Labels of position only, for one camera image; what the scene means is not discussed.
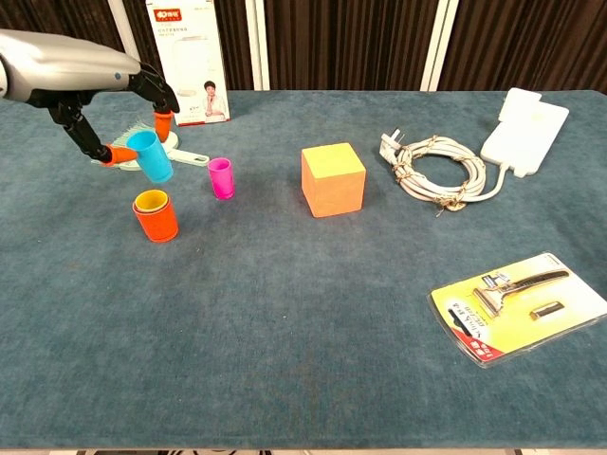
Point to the yellow razor blister pack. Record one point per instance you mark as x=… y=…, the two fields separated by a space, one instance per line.
x=521 y=327

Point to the mint green hand brush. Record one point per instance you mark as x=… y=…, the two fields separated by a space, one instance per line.
x=187 y=156

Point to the orange yellow foam cube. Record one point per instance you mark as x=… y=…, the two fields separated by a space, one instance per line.
x=332 y=189

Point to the white lamp product box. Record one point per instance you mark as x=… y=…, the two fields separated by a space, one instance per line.
x=189 y=57

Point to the teal table cloth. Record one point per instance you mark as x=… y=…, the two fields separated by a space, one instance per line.
x=303 y=308

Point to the yellow plastic cup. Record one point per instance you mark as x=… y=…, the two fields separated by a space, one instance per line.
x=151 y=200

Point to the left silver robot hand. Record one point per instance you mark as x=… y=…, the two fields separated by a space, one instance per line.
x=61 y=66

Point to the magenta plastic cup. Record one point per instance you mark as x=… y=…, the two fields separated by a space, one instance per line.
x=221 y=182

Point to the white partition frame post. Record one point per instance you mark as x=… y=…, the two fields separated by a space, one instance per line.
x=122 y=19
x=438 y=47
x=262 y=47

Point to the orange plastic cup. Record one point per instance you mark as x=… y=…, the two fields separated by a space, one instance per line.
x=159 y=227

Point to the light blue plastic cup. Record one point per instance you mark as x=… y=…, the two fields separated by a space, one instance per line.
x=154 y=163

